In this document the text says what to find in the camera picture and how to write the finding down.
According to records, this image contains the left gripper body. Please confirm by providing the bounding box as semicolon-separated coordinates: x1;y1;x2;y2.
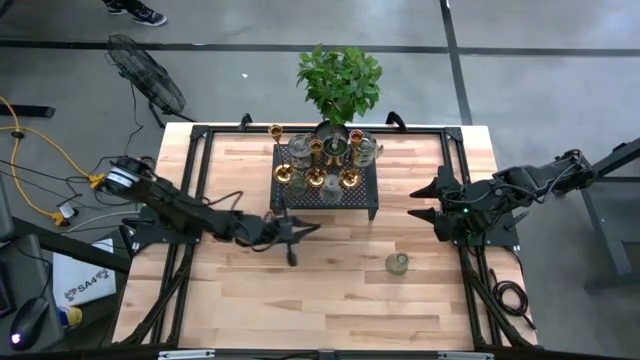
250;214;300;268

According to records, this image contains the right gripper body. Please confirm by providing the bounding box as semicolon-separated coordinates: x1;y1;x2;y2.
432;164;495;244

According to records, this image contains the clear ribbed glass candle holder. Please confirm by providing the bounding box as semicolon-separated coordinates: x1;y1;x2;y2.
319;173;345;205

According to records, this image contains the brass candlestick holder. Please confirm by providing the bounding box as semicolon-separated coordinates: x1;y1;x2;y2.
338;128;365;190
304;138;329;190
267;123;296;185

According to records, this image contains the candle tin vanilla cake label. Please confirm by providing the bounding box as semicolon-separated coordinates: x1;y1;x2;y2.
350;130;386;168

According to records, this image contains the candle tin orange label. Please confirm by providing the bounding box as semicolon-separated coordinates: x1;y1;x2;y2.
286;132;315;170

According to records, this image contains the silver cylindrical vessel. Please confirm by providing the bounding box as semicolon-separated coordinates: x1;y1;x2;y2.
321;131;350;169

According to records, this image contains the black perforated metal shelf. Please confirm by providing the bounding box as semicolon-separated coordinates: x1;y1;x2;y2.
268;143;380;223

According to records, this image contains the green plant in black pot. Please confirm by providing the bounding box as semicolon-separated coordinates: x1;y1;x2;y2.
295;43;384;151

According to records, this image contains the black metal side table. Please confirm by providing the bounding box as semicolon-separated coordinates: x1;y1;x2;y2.
584;137;640;291

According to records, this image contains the black floor fan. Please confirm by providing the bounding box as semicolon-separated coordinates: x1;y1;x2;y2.
103;33;197;129

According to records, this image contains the white printed box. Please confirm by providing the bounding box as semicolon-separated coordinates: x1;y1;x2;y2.
51;237;118;308

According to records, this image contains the small yellow blue object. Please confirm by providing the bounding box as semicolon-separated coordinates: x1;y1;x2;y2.
57;304;84;331

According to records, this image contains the person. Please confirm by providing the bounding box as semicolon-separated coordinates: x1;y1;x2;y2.
102;0;169;28

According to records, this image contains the grey mouse pad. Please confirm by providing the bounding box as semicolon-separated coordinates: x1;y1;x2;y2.
0;234;64;351

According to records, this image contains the black computer mouse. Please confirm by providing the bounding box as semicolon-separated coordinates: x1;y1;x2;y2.
8;297;51;352

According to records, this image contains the black metal floor bar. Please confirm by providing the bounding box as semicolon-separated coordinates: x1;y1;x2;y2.
0;103;56;120

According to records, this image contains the coiled black cable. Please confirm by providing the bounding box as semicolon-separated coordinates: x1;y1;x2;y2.
489;269;537;331

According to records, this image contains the black aluminium rig frame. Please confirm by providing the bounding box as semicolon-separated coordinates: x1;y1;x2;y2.
114;110;539;360

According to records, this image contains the silver aluminium bracket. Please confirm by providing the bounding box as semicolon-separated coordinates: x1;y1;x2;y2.
438;351;495;360
157;349;216;360

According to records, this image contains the yellow extension cable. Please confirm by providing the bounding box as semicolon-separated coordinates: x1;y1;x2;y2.
0;95;109;227

